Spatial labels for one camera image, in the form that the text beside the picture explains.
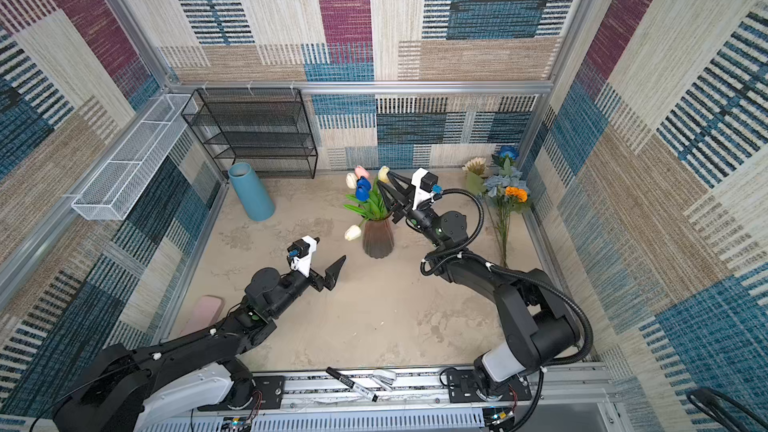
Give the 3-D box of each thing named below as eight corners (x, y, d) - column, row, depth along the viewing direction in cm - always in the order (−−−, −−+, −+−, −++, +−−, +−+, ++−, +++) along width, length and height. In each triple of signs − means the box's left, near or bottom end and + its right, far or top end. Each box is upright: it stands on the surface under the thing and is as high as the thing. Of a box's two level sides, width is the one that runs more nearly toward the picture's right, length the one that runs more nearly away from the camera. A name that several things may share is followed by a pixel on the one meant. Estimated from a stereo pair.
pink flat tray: (188, 335, 86) (181, 331, 82) (202, 300, 92) (196, 295, 89) (217, 335, 86) (210, 331, 82) (229, 300, 92) (223, 295, 89)
